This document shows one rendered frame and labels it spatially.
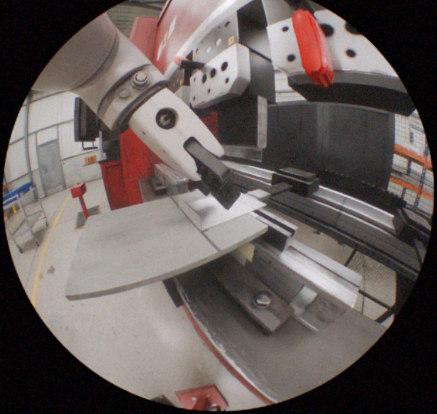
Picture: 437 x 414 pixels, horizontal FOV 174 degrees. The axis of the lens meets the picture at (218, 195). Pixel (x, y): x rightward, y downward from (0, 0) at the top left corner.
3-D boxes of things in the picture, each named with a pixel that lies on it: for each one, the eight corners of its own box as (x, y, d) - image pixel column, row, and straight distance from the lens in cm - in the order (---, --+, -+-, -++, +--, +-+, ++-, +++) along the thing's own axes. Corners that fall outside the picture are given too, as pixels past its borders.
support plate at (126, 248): (89, 221, 32) (88, 216, 32) (205, 192, 33) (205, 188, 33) (69, 301, 19) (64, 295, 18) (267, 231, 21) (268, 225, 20)
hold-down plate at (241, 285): (180, 236, 38) (179, 227, 36) (198, 231, 40) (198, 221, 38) (266, 338, 25) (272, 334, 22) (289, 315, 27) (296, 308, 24)
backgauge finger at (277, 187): (231, 195, 33) (232, 174, 31) (288, 180, 52) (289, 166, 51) (273, 217, 26) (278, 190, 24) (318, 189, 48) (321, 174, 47)
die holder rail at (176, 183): (155, 177, 102) (153, 164, 100) (163, 176, 103) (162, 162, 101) (176, 205, 55) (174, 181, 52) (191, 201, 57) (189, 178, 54)
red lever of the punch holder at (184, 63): (172, 55, 37) (182, 60, 28) (189, 57, 38) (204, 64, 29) (169, 62, 37) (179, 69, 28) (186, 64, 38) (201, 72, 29)
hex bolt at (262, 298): (249, 300, 23) (250, 295, 22) (262, 290, 24) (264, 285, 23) (261, 311, 22) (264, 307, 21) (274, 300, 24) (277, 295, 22)
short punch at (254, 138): (217, 155, 28) (217, 106, 28) (225, 154, 29) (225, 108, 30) (256, 162, 20) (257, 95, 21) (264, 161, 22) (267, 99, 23)
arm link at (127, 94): (164, 51, 16) (181, 71, 15) (149, 83, 24) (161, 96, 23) (88, 107, 14) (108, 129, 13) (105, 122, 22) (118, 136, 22)
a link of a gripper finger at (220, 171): (221, 147, 11) (235, 183, 15) (171, 128, 17) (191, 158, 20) (211, 158, 10) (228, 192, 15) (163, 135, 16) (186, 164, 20)
